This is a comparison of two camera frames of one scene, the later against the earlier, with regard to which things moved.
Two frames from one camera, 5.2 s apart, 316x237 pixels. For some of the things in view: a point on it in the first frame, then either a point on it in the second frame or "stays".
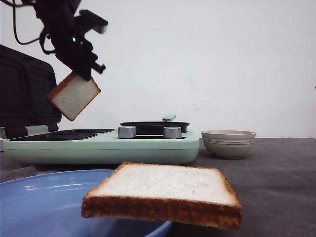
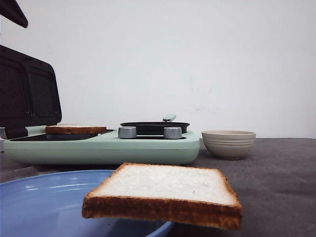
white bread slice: (184, 196) stays
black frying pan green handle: (156, 127) stays
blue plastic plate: (50, 205) stays
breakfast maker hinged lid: (25, 83) stays
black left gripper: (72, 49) -> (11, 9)
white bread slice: (74, 97) -> (73, 129)
